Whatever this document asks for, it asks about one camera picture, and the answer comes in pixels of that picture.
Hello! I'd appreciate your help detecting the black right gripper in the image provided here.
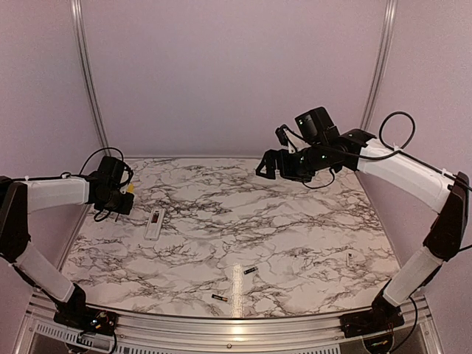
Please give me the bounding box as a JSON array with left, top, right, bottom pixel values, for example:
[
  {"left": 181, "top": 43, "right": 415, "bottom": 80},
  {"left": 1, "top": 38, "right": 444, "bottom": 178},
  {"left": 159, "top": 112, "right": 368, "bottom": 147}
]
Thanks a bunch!
[{"left": 256, "top": 142, "right": 330, "bottom": 182}]

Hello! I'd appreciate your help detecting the yellow handled screwdriver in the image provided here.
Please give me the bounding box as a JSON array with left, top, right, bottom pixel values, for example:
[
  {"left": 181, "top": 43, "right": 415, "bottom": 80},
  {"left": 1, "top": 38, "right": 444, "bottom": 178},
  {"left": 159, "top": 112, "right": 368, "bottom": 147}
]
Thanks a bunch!
[{"left": 114, "top": 184, "right": 134, "bottom": 222}]

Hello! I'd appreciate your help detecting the white remote control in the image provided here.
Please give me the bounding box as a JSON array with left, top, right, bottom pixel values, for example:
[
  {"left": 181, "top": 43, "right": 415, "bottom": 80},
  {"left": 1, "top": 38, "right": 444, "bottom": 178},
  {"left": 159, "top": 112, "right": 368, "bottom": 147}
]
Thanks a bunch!
[{"left": 144, "top": 208, "right": 165, "bottom": 241}]

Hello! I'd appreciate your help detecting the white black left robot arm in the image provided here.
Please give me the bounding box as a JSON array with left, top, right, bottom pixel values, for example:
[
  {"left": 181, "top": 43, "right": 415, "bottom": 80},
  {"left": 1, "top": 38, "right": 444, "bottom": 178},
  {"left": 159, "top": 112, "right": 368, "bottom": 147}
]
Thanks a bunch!
[{"left": 29, "top": 155, "right": 285, "bottom": 317}]

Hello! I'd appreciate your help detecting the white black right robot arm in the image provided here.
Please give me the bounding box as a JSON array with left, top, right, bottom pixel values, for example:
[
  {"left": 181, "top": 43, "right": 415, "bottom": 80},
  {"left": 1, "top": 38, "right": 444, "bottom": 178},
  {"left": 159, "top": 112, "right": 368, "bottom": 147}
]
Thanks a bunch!
[{"left": 255, "top": 125, "right": 471, "bottom": 330}]

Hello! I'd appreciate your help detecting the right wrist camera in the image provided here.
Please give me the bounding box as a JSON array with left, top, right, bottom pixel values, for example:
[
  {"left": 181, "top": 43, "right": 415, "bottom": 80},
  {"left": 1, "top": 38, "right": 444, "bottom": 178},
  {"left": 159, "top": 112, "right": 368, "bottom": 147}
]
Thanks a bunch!
[{"left": 275, "top": 125, "right": 298, "bottom": 153}]

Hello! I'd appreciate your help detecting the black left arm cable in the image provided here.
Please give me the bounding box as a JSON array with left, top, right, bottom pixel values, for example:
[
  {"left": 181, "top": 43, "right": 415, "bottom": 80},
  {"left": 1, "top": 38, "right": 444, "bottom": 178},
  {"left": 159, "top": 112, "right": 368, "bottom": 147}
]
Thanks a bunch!
[{"left": 79, "top": 147, "right": 136, "bottom": 222}]

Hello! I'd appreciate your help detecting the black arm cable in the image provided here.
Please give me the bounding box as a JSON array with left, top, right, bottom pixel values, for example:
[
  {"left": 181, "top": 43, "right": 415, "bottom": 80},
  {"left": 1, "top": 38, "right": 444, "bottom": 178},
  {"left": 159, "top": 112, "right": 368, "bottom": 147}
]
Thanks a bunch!
[
  {"left": 79, "top": 147, "right": 136, "bottom": 222},
  {"left": 379, "top": 111, "right": 469, "bottom": 185}
]

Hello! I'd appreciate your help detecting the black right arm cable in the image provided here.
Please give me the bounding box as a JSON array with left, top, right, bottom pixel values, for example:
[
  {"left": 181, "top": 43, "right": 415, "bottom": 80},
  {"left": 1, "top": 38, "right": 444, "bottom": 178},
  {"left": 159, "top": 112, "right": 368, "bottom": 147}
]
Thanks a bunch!
[{"left": 379, "top": 111, "right": 469, "bottom": 185}]

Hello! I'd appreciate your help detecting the aluminium front frame rail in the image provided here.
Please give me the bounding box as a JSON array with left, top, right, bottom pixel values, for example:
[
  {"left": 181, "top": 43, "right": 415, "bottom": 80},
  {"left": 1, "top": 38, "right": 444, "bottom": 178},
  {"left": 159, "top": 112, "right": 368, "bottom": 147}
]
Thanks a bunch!
[{"left": 21, "top": 294, "right": 440, "bottom": 354}]

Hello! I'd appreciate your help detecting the aluminium right corner post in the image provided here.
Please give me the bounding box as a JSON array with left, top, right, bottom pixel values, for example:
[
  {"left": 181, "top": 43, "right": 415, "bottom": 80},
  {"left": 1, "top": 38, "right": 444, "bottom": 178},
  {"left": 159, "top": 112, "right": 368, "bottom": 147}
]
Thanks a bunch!
[{"left": 360, "top": 0, "right": 398, "bottom": 130}]

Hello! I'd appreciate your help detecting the aluminium corner post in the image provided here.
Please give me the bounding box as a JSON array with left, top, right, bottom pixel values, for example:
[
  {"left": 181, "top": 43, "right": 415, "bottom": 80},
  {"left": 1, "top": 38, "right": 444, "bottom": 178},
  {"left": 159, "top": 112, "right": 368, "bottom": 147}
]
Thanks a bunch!
[
  {"left": 360, "top": 0, "right": 398, "bottom": 130},
  {"left": 70, "top": 0, "right": 109, "bottom": 148}
]

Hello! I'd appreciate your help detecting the aluminium left corner post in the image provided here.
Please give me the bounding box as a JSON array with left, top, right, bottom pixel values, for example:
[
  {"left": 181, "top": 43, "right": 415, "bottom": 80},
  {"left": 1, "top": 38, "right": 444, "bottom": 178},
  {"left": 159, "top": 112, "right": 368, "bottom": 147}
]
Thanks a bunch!
[{"left": 70, "top": 0, "right": 109, "bottom": 148}]

